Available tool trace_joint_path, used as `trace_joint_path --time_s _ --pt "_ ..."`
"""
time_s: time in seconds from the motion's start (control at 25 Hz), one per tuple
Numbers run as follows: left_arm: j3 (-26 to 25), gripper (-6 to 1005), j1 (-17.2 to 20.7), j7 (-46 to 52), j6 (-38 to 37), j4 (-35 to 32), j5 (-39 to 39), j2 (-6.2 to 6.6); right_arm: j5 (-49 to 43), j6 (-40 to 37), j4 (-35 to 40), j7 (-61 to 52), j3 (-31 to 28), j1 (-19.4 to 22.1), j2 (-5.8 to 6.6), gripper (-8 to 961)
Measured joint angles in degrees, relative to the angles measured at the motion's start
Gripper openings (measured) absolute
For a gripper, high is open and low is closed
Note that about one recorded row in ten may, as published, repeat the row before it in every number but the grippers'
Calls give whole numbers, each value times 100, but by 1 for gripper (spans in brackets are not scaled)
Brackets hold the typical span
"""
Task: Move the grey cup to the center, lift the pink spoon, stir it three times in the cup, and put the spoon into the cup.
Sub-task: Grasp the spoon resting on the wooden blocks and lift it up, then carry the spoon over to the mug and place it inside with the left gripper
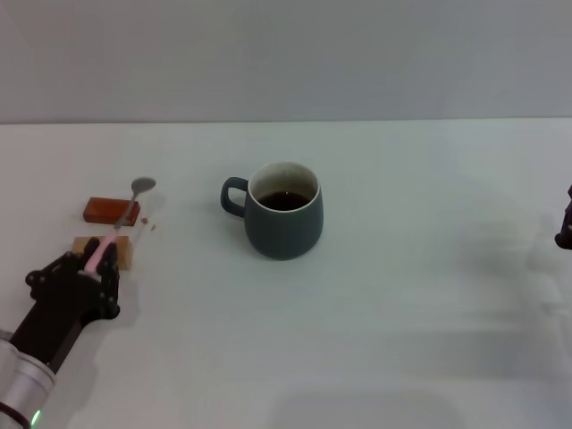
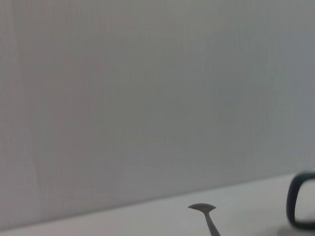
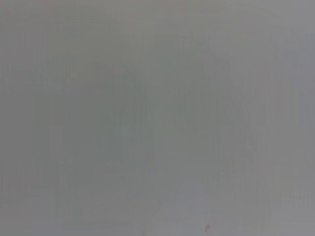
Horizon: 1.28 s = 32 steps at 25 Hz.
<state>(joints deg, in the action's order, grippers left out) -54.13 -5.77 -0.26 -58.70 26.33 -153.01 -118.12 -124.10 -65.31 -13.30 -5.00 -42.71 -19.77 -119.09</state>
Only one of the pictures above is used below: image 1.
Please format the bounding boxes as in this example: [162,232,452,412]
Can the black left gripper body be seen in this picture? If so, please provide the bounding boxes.
[8,250,122,374]

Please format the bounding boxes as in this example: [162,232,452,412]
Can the pink handled metal spoon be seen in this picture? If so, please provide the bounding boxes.
[82,177,157,276]

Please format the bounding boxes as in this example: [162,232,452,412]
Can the grey ceramic coffee cup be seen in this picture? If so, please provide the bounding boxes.
[219,161,324,261]

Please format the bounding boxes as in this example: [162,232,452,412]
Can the light wooden block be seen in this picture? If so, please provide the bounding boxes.
[71,236,134,272]

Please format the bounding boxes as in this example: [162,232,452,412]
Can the red-brown wooden block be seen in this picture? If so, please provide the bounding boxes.
[82,197,141,226]

